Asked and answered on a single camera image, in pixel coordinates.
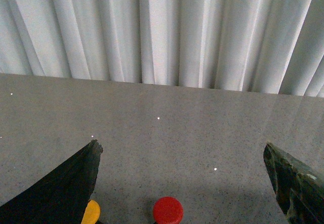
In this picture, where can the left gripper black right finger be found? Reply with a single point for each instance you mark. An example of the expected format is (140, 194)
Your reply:
(298, 188)

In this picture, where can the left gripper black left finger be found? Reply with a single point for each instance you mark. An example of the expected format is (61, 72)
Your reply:
(62, 195)

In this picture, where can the yellow push button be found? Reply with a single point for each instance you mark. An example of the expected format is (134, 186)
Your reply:
(92, 213)

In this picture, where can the red push button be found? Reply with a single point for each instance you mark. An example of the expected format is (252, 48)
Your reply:
(168, 210)

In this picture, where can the white pleated curtain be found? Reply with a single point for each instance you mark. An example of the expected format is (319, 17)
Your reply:
(267, 46)

